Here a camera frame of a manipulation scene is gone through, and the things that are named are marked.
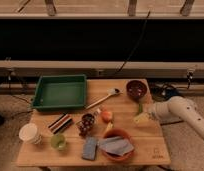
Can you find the orange bowl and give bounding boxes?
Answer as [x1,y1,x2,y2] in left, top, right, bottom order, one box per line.
[99,128,135,162]

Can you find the green cup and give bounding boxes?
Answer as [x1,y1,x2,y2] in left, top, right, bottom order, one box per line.
[50,134,66,150]

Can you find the purple bowl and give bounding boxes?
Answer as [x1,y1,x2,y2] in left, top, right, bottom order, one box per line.
[126,80,147,100]

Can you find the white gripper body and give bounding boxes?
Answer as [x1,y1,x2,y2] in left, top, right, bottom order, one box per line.
[148,102,169,120]

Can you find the striped flat box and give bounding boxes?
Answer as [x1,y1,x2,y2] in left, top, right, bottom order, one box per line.
[48,114,73,134]

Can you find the orange round fruit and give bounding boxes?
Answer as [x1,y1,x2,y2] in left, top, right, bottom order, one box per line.
[101,111,113,123]

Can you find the white paper cup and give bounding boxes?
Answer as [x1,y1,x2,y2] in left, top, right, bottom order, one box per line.
[19,123,41,144]

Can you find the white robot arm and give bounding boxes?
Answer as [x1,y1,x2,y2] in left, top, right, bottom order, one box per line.
[134,96,204,140]

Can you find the small yellow vegetable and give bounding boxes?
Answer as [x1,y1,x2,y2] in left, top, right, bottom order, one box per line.
[105,122,113,132]

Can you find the wooden handled brush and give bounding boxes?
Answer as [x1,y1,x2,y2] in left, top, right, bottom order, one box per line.
[85,88,120,109]

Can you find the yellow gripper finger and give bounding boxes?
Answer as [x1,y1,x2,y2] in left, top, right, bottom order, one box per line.
[134,112,149,124]

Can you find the blue sponge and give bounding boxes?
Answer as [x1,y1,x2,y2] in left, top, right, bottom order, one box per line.
[82,137,97,160]

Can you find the dark grape bunch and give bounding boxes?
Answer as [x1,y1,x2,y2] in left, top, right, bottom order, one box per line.
[76,113,95,137]

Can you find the green pepper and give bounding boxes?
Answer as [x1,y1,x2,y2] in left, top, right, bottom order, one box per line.
[138,102,143,114]

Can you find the black floor cable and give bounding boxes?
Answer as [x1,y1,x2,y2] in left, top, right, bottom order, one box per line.
[149,83,183,101]

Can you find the black hanging cable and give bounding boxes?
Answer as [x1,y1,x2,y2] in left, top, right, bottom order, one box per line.
[114,10,152,75]

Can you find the green plastic tray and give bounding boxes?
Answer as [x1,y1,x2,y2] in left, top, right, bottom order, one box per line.
[32,74,87,112]

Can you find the blue folded cloth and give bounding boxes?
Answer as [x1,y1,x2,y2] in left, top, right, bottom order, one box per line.
[98,136,134,156]

